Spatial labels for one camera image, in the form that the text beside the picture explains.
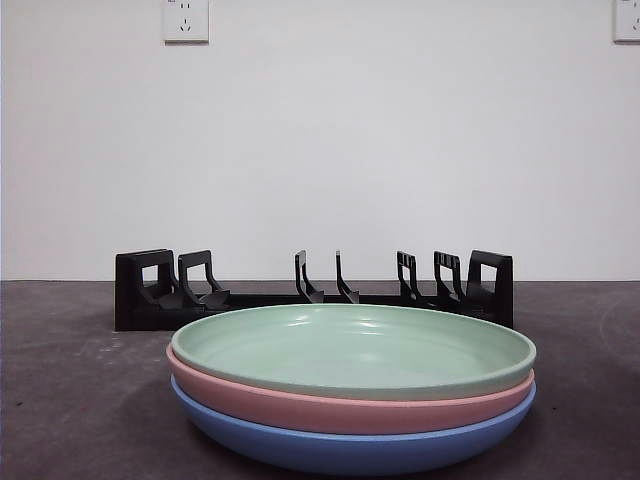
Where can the green round plate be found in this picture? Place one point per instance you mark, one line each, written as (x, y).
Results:
(350, 350)

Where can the pink round plate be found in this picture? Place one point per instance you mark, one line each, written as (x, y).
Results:
(300, 407)

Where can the blue round plate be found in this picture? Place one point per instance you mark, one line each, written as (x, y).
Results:
(325, 452)

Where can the black plastic plate rack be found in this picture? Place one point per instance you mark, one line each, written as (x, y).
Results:
(135, 315)

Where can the white wall socket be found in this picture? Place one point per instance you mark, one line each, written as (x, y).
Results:
(627, 20)
(185, 22)

